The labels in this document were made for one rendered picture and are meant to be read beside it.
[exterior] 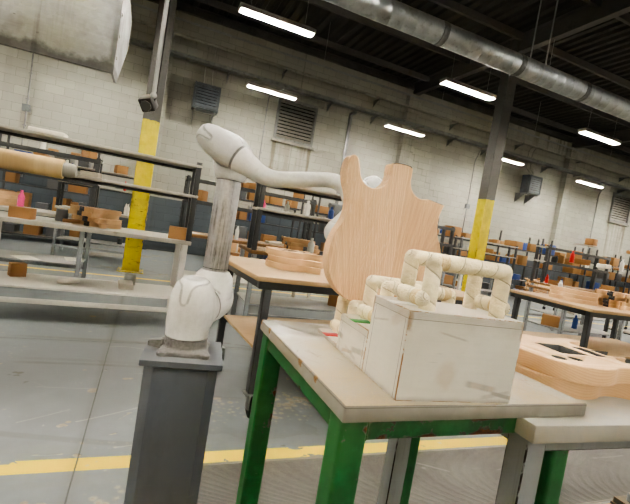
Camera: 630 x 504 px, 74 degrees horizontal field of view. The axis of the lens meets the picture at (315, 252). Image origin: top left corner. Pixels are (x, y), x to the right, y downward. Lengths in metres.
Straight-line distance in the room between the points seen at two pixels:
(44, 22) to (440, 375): 0.84
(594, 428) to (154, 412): 1.27
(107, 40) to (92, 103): 11.43
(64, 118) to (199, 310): 10.78
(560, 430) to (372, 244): 0.59
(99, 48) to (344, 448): 0.73
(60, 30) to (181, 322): 1.07
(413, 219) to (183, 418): 1.03
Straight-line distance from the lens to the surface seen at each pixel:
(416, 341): 0.81
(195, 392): 1.58
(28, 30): 0.71
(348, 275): 1.12
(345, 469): 0.83
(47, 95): 12.27
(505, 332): 0.93
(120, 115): 12.03
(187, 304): 1.54
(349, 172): 1.11
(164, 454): 1.68
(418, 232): 1.21
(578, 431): 1.12
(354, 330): 0.99
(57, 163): 0.82
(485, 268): 0.88
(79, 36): 0.70
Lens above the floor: 1.22
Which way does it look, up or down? 3 degrees down
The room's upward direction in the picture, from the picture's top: 9 degrees clockwise
